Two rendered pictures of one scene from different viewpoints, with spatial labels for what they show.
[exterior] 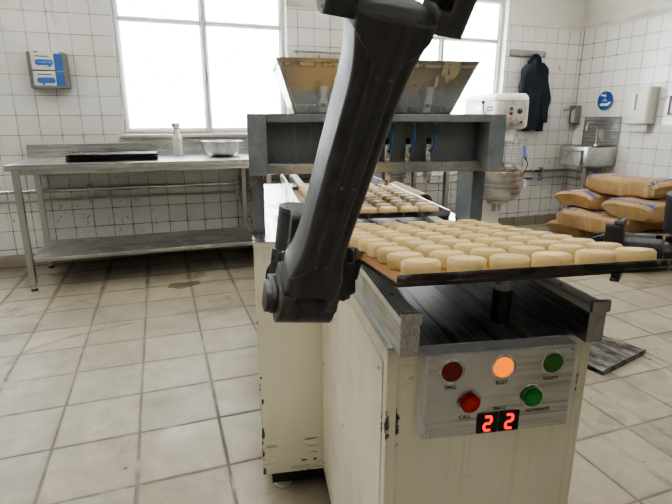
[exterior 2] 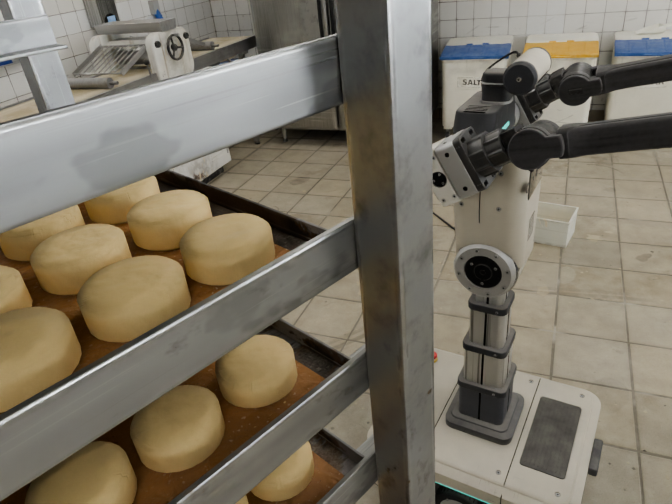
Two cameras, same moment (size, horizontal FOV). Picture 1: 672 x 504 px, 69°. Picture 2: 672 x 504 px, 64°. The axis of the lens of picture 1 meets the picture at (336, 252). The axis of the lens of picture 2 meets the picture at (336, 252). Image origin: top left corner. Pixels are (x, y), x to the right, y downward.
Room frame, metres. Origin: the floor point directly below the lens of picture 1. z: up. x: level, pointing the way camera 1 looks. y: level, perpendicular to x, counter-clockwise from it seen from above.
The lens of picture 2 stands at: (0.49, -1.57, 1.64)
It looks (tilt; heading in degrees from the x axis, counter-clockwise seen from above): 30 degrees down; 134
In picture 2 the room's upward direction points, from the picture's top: 6 degrees counter-clockwise
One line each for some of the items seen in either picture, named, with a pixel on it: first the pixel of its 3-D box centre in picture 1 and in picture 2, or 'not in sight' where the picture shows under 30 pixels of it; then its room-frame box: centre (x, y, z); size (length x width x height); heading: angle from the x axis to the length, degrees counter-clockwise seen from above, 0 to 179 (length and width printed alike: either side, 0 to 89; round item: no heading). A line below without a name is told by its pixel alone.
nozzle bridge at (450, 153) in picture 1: (367, 171); not in sight; (1.53, -0.10, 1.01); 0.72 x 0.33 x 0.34; 100
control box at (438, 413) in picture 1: (495, 386); not in sight; (0.67, -0.24, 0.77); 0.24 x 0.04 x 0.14; 100
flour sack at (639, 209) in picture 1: (651, 207); not in sight; (4.02, -2.61, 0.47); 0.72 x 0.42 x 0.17; 115
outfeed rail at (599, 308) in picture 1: (400, 207); not in sight; (1.66, -0.22, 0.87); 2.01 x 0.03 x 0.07; 10
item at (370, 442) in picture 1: (411, 428); not in sight; (1.03, -0.18, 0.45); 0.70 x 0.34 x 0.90; 10
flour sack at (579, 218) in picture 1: (601, 220); not in sight; (4.22, -2.33, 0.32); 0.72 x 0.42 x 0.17; 24
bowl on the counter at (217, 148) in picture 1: (222, 148); not in sight; (4.06, 0.92, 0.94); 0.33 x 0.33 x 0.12
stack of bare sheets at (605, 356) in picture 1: (568, 339); not in sight; (2.44, -1.26, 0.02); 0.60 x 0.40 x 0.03; 34
